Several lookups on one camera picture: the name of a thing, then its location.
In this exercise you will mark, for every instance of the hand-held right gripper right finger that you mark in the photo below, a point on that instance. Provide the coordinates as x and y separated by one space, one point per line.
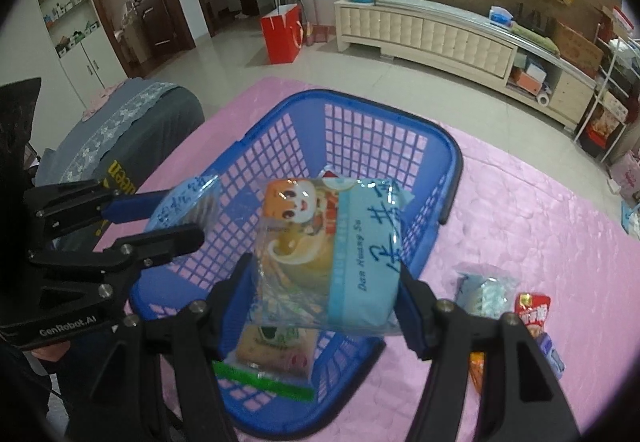
407 312

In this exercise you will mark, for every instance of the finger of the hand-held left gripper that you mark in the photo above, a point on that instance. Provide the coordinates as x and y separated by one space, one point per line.
135 204
165 239

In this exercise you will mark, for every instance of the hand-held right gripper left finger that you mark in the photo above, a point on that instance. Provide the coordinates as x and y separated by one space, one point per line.
235 292

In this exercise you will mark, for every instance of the clear pastry packet blue print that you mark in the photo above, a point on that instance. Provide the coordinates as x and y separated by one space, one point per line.
185 204

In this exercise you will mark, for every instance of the cracker packet with green strip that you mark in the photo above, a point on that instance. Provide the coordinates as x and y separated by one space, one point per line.
272 347

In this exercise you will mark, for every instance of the light blue pastry packet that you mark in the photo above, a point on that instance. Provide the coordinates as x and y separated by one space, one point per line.
350 262

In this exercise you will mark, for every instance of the orange snack packet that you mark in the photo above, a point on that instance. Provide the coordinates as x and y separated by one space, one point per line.
476 367

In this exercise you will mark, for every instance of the blue plastic basket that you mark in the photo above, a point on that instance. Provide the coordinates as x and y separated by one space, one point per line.
350 102

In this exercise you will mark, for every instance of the silver blue candy packet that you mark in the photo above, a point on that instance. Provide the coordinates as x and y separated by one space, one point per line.
487 294

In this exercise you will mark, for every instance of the grey covered sofa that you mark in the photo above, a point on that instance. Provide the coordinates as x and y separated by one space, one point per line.
150 107

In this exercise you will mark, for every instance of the red snack pouch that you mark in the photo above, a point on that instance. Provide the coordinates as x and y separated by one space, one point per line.
532 309

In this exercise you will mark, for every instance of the pink tablecloth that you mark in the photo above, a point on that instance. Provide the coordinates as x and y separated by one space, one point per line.
525 202

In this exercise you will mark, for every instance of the red gift bag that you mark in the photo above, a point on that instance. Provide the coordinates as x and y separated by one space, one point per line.
280 35

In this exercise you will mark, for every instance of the white paper roll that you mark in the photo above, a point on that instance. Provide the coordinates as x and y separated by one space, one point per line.
543 99

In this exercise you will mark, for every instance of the cleaning tools bundle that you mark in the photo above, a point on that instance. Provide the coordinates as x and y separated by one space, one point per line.
310 22

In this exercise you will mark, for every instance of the pink shopping bag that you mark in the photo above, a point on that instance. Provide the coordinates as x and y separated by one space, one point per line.
627 177

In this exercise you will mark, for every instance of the orange box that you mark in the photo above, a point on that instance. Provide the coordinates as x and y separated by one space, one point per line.
528 82

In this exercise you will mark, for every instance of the white shelf rack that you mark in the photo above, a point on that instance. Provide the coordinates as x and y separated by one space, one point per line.
607 112

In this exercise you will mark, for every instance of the cream TV cabinet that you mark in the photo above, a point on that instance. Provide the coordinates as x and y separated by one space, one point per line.
425 30

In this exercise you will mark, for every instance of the green folded cloth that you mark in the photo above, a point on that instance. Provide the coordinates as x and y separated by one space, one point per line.
535 38

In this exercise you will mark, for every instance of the blue tissue box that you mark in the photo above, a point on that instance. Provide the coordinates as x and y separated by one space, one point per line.
501 16

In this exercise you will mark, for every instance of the brown cardboard box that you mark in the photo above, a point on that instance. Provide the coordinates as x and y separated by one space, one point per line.
577 47

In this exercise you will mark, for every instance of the black router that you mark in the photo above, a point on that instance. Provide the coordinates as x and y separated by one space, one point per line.
532 20

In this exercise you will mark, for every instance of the white wall cabinet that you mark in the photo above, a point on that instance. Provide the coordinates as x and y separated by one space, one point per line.
95 62

